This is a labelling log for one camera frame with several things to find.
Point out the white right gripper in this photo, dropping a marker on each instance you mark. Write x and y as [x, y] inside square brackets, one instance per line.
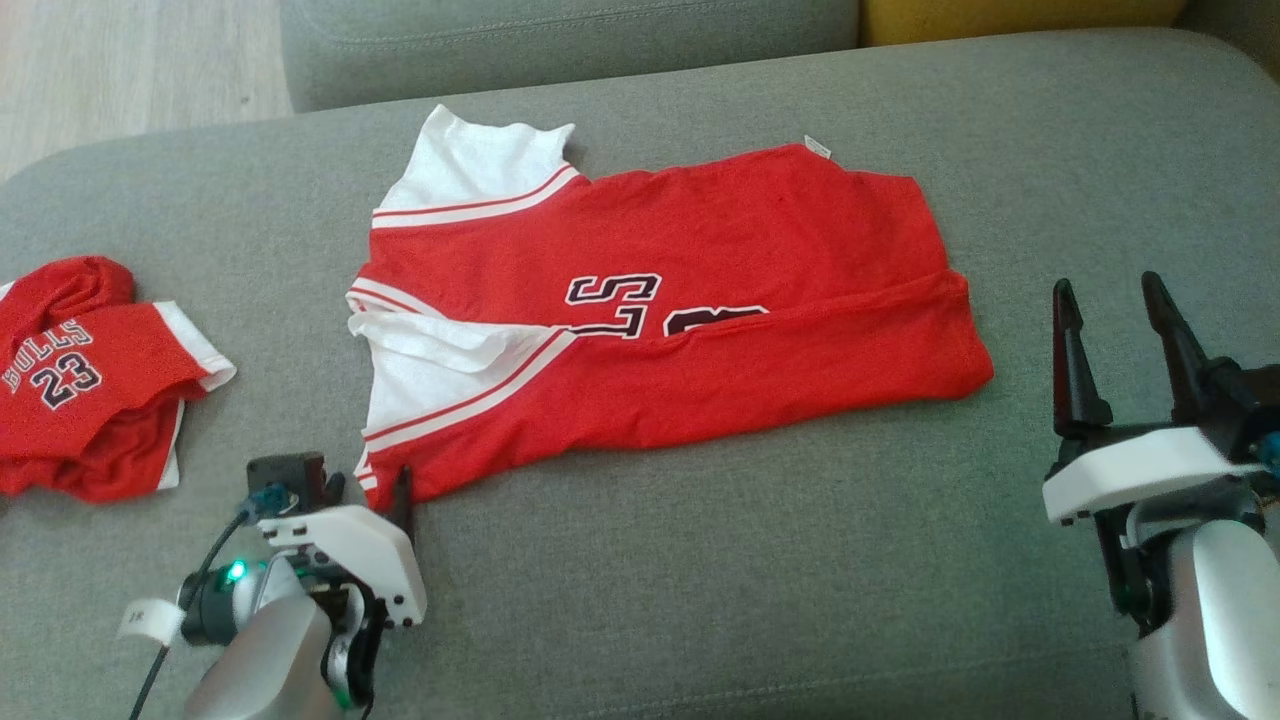
[1140, 465]

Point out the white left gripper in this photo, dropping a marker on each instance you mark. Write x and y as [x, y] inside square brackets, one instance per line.
[360, 555]

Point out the red Bulls 23 shorts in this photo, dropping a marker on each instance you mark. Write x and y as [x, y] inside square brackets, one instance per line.
[90, 400]

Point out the red white basketball jersey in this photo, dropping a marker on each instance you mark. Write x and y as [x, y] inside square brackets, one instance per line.
[700, 320]

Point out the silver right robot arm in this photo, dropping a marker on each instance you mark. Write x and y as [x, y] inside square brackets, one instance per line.
[1220, 620]

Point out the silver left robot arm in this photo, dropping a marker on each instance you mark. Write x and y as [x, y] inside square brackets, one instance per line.
[270, 660]

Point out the grey fabric sofa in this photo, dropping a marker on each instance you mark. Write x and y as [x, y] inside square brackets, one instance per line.
[700, 600]

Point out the yellow sofa cushion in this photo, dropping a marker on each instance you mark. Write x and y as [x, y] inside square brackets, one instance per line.
[1020, 18]

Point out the grey sofa back cushion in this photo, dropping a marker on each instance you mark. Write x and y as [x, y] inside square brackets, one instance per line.
[560, 45]

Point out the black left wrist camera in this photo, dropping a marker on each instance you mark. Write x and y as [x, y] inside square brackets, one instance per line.
[290, 472]

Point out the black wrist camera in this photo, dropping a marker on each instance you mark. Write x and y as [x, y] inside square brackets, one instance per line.
[1245, 400]
[290, 472]

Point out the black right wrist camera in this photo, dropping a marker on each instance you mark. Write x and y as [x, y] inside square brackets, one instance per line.
[1245, 400]

